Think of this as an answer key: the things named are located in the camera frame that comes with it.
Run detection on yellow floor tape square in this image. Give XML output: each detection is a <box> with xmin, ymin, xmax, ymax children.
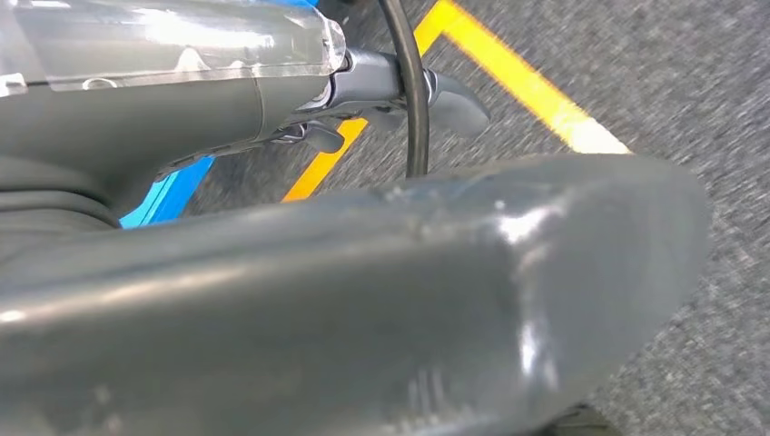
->
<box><xmin>281</xmin><ymin>0</ymin><xmax>633</xmax><ymax>204</ymax></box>

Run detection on blue metal shelf rack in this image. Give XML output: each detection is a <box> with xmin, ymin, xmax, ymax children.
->
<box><xmin>119</xmin><ymin>156</ymin><xmax>216</xmax><ymax>231</ymax></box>

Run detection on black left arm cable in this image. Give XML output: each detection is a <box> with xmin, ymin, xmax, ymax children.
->
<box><xmin>377</xmin><ymin>0</ymin><xmax>431</xmax><ymax>179</ymax></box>

